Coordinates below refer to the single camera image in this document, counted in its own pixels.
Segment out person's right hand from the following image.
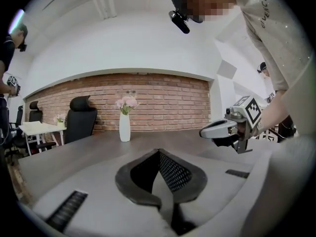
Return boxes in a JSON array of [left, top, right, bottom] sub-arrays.
[[236, 118, 270, 141]]

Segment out white ceiling pipes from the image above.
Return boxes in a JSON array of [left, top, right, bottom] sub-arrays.
[[87, 0, 117, 20]]

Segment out white table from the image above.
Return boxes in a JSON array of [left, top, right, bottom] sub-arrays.
[[18, 121, 67, 156]]

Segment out white ceramic vase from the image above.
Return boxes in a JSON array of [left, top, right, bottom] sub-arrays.
[[119, 112, 131, 143]]

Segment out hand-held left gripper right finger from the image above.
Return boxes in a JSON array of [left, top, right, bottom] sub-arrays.
[[158, 148, 257, 237]]

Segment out person's light trousers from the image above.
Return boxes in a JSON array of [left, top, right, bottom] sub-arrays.
[[249, 55, 316, 234]]

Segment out person's beige top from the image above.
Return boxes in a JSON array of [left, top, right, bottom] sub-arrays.
[[233, 0, 312, 93]]

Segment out black office chair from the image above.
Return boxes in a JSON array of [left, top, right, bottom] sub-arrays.
[[28, 101, 44, 123], [7, 104, 28, 158], [64, 95, 98, 145]]

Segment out person's right forearm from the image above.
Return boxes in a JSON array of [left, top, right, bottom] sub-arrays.
[[259, 89, 291, 135]]

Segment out small potted pink flowers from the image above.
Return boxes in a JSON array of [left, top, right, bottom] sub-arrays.
[[53, 113, 67, 128]]

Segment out pink flower bouquet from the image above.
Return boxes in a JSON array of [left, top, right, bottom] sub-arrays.
[[115, 95, 140, 116]]

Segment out person's head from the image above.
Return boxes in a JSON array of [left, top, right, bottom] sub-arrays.
[[169, 0, 237, 24]]

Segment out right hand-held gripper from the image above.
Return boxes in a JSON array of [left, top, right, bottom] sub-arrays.
[[199, 95, 262, 155]]

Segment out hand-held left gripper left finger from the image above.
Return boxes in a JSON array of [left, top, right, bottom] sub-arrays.
[[32, 148, 175, 237]]

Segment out black head-mounted camera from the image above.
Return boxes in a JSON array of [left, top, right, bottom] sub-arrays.
[[168, 8, 191, 35]]

